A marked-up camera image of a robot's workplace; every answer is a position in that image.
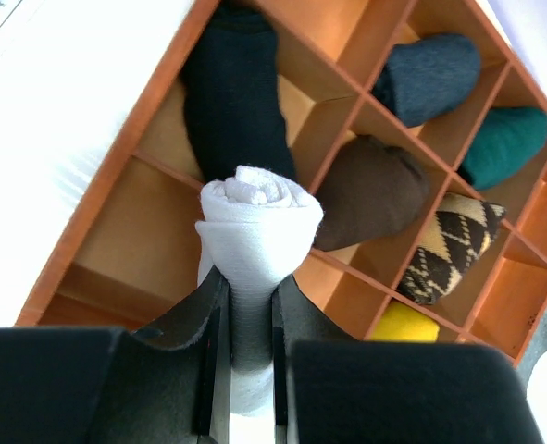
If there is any teal rolled sock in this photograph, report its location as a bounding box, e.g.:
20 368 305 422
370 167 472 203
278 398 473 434
457 106 547 191

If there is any black sock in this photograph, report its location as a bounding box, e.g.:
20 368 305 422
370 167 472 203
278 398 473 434
180 1 296 181

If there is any brown argyle rolled sock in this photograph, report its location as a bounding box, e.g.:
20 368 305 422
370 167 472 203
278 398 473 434
398 192 506 305

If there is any white sock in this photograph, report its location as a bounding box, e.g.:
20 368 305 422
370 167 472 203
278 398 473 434
195 166 323 417

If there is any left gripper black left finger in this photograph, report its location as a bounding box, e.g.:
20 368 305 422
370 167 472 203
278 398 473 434
0 270 230 443

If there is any orange compartment tray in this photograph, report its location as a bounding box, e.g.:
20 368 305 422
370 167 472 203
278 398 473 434
17 1 547 363

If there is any yellow rolled sock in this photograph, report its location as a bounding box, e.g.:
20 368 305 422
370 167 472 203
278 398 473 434
369 301 440 342

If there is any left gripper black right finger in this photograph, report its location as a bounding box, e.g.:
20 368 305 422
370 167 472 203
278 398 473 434
271 277 541 444

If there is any dark brown rolled sock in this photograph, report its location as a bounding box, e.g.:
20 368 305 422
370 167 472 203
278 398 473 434
314 135 430 251

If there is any dark blue rolled sock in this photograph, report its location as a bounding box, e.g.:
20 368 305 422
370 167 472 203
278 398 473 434
371 32 481 128

